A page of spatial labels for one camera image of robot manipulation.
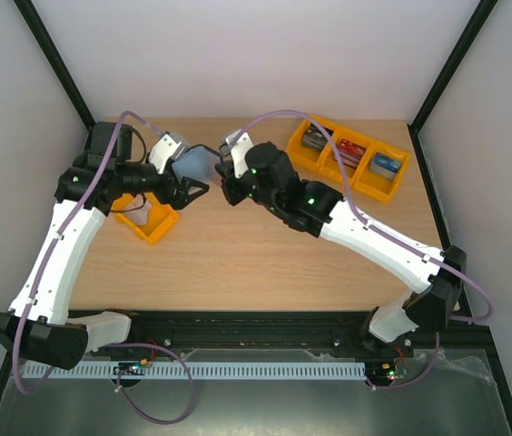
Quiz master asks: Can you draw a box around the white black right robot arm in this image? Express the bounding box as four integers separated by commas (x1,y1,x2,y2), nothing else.
215,142,466,356

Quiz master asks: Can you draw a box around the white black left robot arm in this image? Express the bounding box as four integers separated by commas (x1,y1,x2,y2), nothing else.
0,122,217,370

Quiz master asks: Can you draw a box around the white card with blossom print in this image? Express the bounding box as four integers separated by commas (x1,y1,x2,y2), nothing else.
123,196,152,226

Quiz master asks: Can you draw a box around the black card stack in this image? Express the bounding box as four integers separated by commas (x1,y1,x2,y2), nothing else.
301,124,328,152

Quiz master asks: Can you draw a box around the red card stack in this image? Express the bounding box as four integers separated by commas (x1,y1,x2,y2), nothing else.
337,139,367,169

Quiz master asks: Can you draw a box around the blue card stack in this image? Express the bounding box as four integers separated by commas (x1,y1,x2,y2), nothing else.
369,153,402,181

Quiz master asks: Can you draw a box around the small yellow plastic bin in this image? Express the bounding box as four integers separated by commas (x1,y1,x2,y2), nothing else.
112,193,180,245

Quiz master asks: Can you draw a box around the yellow three-compartment tray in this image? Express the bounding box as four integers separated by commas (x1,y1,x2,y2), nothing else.
287,116,410,203

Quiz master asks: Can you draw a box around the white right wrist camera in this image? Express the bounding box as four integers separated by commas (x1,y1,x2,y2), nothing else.
221,129,254,179

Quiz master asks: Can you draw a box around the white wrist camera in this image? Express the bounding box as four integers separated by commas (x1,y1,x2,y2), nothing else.
221,129,254,179
148,132,189,174

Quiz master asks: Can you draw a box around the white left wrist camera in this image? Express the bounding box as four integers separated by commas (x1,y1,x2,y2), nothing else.
148,132,189,174

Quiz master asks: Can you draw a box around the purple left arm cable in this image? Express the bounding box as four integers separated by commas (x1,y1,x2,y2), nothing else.
11,111,166,395

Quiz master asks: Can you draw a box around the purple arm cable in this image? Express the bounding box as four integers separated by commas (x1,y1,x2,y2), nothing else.
11,111,166,395
226,108,496,324

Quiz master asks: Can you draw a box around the black aluminium frame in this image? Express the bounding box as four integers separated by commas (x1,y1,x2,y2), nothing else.
0,1,512,432

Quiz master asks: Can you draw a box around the white slotted cable duct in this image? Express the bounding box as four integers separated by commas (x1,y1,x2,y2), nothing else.
19,360,368,381

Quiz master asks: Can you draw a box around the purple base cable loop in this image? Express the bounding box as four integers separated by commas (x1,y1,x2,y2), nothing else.
113,342,195,424

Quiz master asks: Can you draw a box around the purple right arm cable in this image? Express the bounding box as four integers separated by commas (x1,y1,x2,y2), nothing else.
226,108,496,324

